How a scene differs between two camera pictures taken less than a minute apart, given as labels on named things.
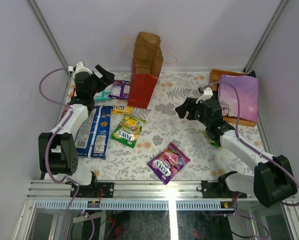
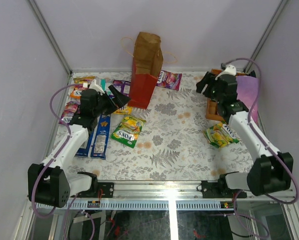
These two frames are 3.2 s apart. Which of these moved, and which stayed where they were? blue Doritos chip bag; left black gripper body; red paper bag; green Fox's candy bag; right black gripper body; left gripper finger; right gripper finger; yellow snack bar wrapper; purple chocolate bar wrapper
Moved: right gripper finger; left gripper finger; left black gripper body; right black gripper body
Stayed: purple chocolate bar wrapper; green Fox's candy bag; blue Doritos chip bag; yellow snack bar wrapper; red paper bag
